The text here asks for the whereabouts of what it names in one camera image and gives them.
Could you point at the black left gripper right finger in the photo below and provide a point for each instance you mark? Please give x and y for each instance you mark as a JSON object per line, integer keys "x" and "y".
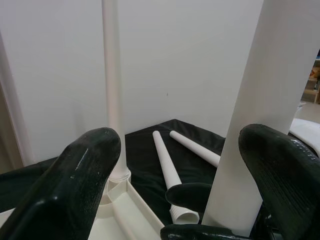
{"x": 285, "y": 175}

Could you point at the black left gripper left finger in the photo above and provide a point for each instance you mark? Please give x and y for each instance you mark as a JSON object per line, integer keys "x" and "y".
{"x": 62, "y": 190}

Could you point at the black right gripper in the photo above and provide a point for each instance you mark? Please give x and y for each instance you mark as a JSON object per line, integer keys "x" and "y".
{"x": 268, "y": 225}

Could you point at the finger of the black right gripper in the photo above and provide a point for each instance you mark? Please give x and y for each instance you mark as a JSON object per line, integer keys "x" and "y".
{"x": 187, "y": 196}

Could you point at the white plastic table top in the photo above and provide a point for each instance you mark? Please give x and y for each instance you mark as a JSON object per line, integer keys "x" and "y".
{"x": 130, "y": 207}

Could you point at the white plastic table leg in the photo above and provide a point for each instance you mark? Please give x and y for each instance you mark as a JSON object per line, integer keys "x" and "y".
{"x": 166, "y": 160}
{"x": 195, "y": 148}
{"x": 112, "y": 75}
{"x": 250, "y": 125}

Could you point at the white dome litter box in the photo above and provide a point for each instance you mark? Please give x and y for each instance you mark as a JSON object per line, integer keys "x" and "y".
{"x": 306, "y": 135}

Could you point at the black table cloth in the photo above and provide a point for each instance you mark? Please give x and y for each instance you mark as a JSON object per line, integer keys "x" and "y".
{"x": 145, "y": 170}

